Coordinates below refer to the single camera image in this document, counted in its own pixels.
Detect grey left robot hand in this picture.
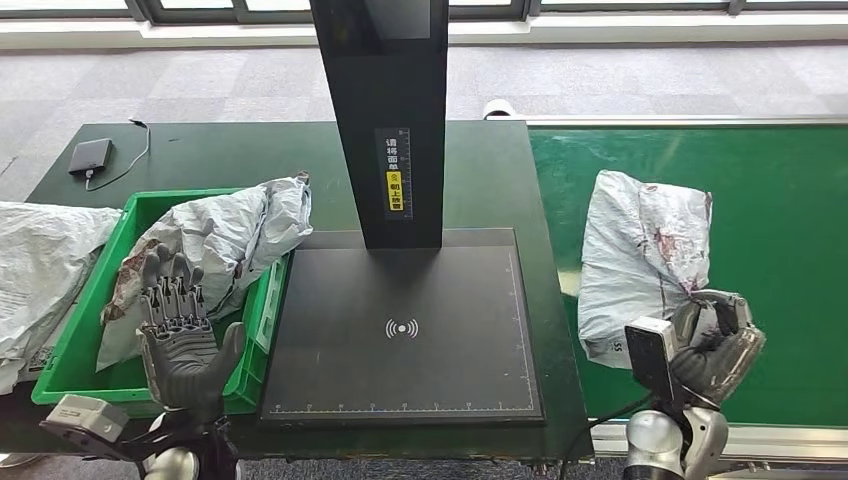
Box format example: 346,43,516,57
137,243,248,415

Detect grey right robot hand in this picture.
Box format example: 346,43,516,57
669,289,768,409

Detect grey poly mailer parcel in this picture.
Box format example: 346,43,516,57
577,170,714,371
254,172,315,266
95,187,276,374

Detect green conveyor belt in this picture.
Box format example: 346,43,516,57
527,125,848,429

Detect black inbound scanner machine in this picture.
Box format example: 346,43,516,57
258,0,546,425

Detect green plastic crate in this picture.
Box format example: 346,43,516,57
31,188,293,419

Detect white crumpled bag pile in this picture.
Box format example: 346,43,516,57
0,201,124,395

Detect black power bank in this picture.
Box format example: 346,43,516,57
68,137,115,177

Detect black yellow instruction label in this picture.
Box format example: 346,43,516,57
374,127,413,221

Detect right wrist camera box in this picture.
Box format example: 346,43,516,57
624,316,681,403

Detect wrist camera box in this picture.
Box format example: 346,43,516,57
624,316,681,403
39,395,132,460

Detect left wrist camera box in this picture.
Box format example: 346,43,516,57
39,395,132,460

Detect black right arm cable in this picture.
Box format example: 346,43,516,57
558,390,657,480

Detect dark window frame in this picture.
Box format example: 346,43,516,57
0,0,848,26

